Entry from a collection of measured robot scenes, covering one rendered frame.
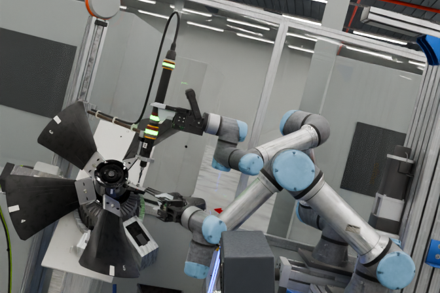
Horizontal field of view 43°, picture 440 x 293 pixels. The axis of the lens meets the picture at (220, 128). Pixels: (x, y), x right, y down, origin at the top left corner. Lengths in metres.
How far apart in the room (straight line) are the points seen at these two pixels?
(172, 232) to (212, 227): 1.13
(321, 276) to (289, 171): 0.83
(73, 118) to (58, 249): 0.48
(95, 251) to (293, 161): 0.70
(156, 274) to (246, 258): 1.64
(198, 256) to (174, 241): 1.09
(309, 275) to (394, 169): 0.57
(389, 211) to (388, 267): 0.45
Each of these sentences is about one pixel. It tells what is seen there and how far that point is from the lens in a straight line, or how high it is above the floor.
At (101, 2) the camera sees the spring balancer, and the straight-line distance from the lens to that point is 2.67.
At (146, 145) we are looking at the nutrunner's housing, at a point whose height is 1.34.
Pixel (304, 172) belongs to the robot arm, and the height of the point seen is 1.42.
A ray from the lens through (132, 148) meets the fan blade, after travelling 2.18.
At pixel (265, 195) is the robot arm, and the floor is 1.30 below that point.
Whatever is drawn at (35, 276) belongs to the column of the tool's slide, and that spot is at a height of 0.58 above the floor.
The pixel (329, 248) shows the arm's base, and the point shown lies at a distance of 2.39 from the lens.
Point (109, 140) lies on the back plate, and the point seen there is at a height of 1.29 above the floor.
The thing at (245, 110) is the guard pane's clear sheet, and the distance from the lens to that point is 2.75.
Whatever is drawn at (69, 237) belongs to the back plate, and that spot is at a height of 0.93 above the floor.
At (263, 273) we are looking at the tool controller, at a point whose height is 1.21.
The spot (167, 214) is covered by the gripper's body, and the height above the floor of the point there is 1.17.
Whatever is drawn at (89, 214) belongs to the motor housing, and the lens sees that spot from 2.14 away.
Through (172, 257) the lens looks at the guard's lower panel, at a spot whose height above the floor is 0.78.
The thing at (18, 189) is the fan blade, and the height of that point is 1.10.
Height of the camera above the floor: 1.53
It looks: 2 degrees down
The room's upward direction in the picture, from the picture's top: 14 degrees clockwise
